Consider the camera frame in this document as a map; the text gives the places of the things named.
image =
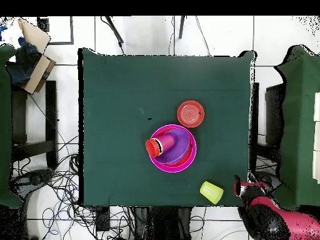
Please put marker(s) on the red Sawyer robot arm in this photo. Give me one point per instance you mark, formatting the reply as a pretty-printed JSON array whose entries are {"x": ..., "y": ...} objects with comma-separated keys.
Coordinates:
[{"x": 275, "y": 220}]

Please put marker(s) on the purple cup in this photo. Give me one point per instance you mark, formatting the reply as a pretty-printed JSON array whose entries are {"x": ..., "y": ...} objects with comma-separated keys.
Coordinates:
[{"x": 167, "y": 141}]

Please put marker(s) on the black box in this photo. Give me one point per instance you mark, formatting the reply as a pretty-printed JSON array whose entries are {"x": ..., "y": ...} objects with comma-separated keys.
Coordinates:
[{"x": 273, "y": 115}]

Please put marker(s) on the dark blue cloth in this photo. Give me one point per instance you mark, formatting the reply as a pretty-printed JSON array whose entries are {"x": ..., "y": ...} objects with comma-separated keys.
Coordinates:
[{"x": 22, "y": 65}]

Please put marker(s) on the pale yellow cup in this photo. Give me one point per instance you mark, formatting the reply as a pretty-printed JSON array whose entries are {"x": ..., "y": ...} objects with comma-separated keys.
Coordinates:
[{"x": 212, "y": 192}]

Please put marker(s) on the cardboard box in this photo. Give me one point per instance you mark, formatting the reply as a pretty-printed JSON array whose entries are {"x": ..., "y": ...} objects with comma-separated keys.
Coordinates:
[{"x": 37, "y": 72}]

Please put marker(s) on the purple bowl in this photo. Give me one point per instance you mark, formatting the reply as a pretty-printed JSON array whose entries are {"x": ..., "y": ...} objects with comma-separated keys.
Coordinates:
[{"x": 180, "y": 147}]

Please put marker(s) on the black tripod leg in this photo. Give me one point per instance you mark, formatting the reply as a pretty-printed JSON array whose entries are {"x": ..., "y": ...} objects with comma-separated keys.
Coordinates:
[
  {"x": 181, "y": 27},
  {"x": 114, "y": 30}
]

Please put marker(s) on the black square frame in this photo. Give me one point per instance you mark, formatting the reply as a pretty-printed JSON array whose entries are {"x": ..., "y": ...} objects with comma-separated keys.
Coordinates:
[{"x": 72, "y": 32}]

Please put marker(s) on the dark green tablecloth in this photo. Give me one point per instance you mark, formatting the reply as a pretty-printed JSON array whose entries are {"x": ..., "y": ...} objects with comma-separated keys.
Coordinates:
[{"x": 125, "y": 82}]

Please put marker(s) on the small orange bowl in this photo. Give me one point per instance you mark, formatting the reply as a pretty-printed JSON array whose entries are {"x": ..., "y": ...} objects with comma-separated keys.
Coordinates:
[{"x": 190, "y": 114}]

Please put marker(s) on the large orange bowl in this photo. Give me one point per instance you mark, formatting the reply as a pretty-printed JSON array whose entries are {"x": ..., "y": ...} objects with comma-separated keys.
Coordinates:
[{"x": 191, "y": 150}]

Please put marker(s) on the green-covered side table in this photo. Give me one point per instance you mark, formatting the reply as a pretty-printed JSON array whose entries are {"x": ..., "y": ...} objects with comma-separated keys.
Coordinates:
[
  {"x": 297, "y": 112},
  {"x": 5, "y": 125}
]

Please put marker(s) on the white box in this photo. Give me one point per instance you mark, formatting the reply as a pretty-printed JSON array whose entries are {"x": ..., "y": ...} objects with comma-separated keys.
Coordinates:
[
  {"x": 317, "y": 136},
  {"x": 317, "y": 107}
]

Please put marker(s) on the black pedestal foot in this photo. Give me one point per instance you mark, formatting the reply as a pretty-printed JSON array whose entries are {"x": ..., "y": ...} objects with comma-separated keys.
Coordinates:
[
  {"x": 273, "y": 178},
  {"x": 35, "y": 177}
]

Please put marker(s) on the large pink bowl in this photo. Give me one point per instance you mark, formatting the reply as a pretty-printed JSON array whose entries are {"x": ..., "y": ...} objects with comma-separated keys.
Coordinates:
[{"x": 175, "y": 169}]

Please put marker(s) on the black stool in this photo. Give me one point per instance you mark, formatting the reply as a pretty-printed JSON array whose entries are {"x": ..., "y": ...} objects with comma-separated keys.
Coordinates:
[{"x": 51, "y": 112}]

